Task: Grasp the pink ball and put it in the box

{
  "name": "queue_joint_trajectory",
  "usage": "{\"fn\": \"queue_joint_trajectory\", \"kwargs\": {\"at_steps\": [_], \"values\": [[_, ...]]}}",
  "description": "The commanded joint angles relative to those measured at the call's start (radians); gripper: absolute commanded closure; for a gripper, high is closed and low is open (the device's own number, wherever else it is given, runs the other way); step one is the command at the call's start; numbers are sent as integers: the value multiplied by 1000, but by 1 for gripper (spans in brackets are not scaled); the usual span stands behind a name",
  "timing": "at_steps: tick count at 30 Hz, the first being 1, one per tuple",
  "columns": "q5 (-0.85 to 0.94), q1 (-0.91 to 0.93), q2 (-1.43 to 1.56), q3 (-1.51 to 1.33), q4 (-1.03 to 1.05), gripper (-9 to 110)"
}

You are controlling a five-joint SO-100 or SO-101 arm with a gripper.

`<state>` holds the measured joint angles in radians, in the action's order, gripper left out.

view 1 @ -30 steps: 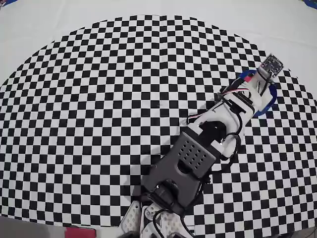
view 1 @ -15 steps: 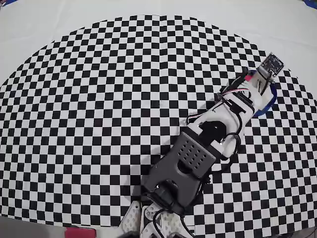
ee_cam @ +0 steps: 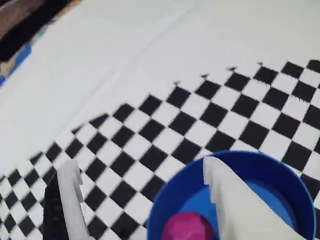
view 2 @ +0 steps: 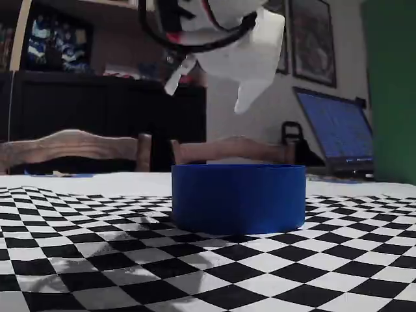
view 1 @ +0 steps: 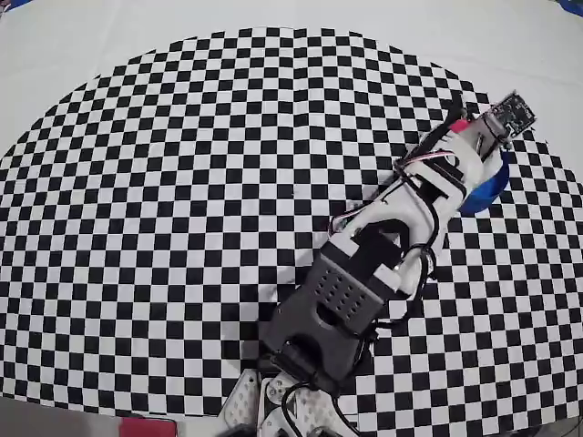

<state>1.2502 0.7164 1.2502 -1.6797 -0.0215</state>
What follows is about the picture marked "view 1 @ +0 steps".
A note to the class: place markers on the grey and white robot arm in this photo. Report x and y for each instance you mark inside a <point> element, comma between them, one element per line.
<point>296,323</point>

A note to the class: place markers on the blue round box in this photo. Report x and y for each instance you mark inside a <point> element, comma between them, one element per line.
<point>489,193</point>

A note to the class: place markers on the red flat object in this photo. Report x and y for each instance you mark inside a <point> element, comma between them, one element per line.
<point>148,428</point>

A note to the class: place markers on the checkerboard printed white sheet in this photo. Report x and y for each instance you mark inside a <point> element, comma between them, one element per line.
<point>136,182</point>

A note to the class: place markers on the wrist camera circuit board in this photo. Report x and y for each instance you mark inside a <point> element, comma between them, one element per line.
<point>512,114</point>

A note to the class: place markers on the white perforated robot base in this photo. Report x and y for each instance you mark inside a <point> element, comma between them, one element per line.
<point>314,405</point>

